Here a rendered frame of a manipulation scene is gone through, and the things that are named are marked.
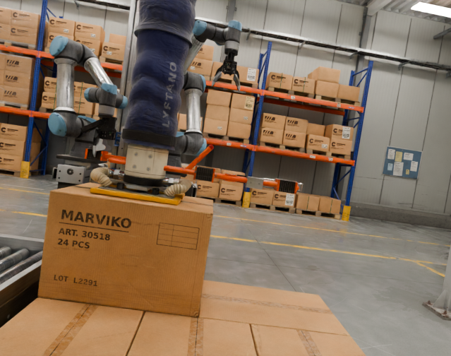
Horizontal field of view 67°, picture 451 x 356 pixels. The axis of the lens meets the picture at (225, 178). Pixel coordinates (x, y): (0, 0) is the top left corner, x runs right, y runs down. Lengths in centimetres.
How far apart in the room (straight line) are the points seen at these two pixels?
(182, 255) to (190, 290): 14
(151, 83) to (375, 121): 1036
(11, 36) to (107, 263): 882
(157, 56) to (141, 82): 12
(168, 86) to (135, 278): 75
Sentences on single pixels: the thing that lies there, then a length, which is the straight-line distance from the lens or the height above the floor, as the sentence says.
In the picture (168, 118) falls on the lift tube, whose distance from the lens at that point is 141.
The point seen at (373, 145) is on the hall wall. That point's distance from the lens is 1140.
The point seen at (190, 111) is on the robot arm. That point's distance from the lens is 216.
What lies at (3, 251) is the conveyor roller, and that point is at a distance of 203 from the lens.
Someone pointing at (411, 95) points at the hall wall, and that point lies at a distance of 1216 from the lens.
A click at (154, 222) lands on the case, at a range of 130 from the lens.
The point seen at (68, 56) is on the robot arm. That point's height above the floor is 157.
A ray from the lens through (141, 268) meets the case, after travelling 135.
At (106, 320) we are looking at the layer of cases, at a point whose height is 54.
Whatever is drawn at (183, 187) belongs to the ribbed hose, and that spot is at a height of 101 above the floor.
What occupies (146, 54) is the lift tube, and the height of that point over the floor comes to 151.
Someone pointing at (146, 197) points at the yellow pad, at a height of 96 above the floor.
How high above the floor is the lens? 115
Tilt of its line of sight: 3 degrees down
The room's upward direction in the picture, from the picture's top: 8 degrees clockwise
